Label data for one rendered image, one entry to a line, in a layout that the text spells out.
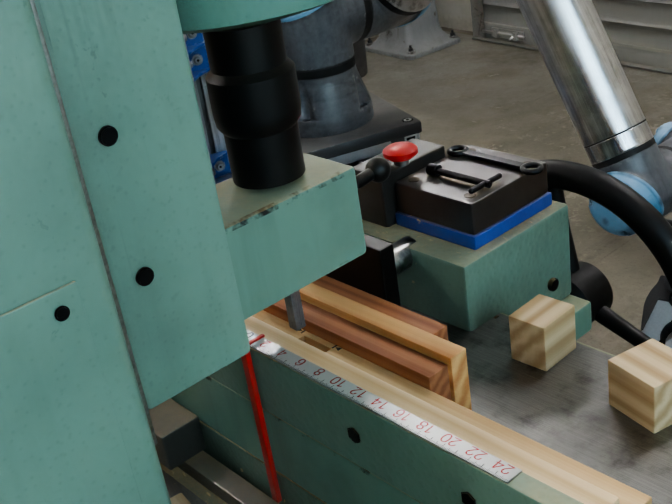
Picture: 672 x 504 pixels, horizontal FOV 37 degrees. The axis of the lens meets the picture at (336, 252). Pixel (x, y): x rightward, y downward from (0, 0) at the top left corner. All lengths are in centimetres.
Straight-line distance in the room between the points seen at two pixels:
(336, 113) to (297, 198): 83
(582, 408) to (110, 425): 34
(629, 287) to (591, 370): 191
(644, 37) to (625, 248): 159
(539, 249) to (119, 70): 43
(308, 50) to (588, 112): 48
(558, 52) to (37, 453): 80
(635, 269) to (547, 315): 199
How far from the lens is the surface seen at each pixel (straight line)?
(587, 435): 69
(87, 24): 52
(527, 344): 75
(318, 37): 146
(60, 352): 50
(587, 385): 74
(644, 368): 69
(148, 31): 54
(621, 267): 275
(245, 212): 65
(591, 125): 116
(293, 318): 74
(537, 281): 86
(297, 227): 67
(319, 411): 69
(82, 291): 50
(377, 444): 65
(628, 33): 432
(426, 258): 80
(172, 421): 85
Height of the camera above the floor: 133
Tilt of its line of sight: 27 degrees down
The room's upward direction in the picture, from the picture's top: 9 degrees counter-clockwise
